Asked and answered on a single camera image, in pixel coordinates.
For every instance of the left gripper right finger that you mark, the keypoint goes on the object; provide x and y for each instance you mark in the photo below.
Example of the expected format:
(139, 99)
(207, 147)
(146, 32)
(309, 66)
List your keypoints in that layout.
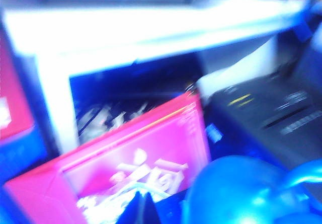
(151, 214)

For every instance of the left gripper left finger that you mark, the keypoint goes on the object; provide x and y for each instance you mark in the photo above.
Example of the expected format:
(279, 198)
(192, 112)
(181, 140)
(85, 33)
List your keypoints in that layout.
(134, 214)

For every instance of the pink gift box gold pattern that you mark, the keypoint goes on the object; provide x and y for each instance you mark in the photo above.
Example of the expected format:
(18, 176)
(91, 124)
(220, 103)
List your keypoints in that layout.
(138, 146)

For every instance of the black box yellow print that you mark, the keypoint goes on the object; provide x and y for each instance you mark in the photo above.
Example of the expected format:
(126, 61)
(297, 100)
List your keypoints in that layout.
(264, 123)

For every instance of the shiny blue balloon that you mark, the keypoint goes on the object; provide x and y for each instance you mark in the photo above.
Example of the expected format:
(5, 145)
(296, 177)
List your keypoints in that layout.
(239, 188)

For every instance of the white foam sheet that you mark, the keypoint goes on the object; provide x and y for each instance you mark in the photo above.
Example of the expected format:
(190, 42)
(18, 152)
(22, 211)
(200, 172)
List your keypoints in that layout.
(239, 70)

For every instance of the red and blue carton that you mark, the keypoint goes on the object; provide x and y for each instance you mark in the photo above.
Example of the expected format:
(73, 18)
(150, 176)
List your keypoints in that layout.
(12, 95)

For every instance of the white table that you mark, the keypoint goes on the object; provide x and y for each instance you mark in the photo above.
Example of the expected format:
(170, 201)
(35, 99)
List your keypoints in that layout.
(125, 32)

